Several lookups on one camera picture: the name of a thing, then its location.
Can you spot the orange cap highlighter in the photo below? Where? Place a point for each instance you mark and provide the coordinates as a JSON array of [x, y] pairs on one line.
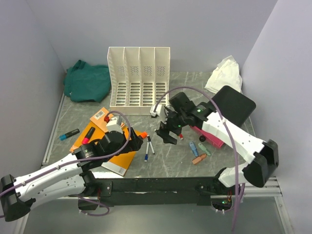
[[143, 135]]

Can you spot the green cloth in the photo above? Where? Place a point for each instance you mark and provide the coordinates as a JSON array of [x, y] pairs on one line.
[[84, 82]]

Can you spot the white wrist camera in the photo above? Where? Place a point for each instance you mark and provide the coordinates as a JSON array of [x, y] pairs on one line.
[[158, 111], [114, 124]]

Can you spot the black drawer organizer box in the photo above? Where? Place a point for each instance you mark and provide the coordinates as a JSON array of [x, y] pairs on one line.
[[233, 105]]

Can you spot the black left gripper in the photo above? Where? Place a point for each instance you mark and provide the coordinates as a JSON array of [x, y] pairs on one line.
[[135, 144]]

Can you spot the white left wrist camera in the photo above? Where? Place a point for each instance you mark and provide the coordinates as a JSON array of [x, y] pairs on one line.
[[114, 124]]

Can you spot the orange clip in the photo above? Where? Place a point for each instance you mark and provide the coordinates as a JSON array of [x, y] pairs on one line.
[[198, 159]]

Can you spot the white file organizer rack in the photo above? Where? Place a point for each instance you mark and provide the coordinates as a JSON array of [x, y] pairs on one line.
[[140, 78]]

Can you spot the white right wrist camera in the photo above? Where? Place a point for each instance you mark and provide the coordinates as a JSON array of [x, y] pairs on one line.
[[158, 111]]

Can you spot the white crumpled paper bag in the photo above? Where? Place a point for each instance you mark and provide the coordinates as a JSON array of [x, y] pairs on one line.
[[227, 72]]

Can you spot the orange notebook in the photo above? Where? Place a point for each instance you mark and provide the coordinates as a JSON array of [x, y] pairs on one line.
[[118, 164]]

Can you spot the blue clip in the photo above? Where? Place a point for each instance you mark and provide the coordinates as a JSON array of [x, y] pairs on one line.
[[193, 148]]

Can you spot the green clip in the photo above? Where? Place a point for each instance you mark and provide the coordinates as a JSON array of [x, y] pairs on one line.
[[203, 148]]

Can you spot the pink cap highlighter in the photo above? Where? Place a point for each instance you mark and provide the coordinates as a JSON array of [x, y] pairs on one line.
[[88, 136]]

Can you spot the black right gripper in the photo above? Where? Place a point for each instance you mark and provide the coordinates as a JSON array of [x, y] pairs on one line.
[[164, 130]]

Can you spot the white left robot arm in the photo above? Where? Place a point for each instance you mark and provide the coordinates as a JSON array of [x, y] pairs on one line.
[[69, 176]]

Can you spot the black base frame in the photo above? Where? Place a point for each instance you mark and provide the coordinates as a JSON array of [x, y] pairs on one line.
[[154, 191]]

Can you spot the blue cap whiteboard marker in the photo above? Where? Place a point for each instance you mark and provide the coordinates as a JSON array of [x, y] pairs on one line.
[[147, 151]]

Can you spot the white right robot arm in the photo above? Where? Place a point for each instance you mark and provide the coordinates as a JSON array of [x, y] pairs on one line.
[[261, 157]]

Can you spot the small orange booklet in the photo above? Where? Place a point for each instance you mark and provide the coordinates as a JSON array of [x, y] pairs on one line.
[[98, 119]]

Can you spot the blue cap highlighter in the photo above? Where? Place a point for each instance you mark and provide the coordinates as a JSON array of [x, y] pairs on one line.
[[69, 134]]

